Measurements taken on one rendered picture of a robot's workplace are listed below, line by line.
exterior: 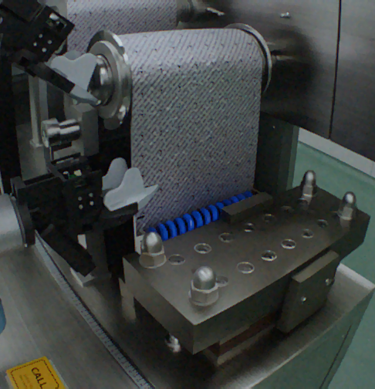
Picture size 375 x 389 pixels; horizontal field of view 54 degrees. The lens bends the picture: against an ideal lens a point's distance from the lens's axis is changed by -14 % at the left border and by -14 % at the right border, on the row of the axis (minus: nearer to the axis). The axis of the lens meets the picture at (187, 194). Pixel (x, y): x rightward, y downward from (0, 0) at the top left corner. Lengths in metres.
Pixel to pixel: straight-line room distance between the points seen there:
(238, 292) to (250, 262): 0.07
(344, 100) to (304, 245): 0.24
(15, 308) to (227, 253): 0.37
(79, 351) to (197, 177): 0.33
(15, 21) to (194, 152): 0.34
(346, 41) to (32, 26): 0.47
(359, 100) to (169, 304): 0.42
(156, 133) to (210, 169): 0.13
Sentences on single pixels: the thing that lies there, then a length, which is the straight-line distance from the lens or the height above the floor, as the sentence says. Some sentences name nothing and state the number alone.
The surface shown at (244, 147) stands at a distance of 0.69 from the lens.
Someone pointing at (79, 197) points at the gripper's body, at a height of 1.13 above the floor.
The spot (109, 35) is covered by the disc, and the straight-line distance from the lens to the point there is 0.55.
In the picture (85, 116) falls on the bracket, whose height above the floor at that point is 1.20.
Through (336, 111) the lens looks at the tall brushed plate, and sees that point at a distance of 0.69.
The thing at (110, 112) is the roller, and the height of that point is 1.21.
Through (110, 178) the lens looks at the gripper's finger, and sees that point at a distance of 0.58.
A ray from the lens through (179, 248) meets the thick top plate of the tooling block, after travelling 0.59.
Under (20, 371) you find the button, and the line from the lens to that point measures 0.58.
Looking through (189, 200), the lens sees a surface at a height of 1.05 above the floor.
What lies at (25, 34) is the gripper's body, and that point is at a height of 1.34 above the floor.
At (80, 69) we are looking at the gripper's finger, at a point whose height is 1.28.
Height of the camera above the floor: 1.38
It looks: 29 degrees down
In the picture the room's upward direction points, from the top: 2 degrees clockwise
